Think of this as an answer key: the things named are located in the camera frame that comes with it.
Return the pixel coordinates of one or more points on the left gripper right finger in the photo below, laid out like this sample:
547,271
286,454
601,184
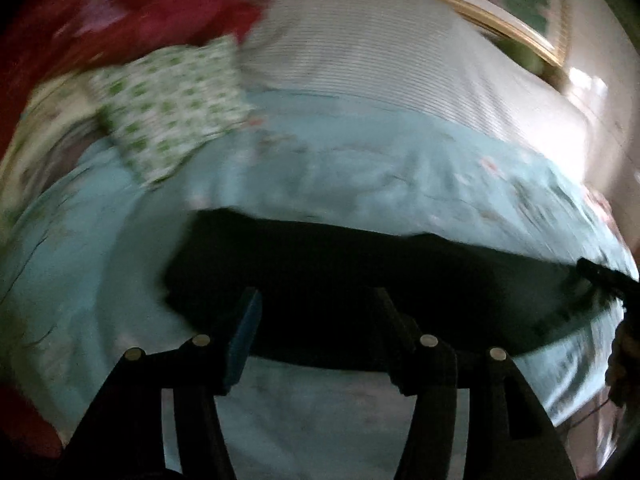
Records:
475,415

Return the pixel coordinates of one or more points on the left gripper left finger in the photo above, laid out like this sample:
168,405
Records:
121,433

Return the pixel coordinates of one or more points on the black pants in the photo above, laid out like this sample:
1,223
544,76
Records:
346,299

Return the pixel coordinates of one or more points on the person right hand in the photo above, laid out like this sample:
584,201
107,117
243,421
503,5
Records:
622,375

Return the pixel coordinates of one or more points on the light blue floral duvet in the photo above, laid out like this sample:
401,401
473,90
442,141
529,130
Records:
79,277

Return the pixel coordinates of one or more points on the cream patterned folded blanket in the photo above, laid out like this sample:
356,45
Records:
60,121

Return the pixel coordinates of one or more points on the green white checkered pillow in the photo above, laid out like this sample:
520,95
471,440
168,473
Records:
162,108

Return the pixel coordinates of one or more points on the white striped bedsheet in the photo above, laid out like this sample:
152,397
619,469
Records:
419,55

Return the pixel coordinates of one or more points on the red quilted jacket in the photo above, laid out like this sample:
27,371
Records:
50,38

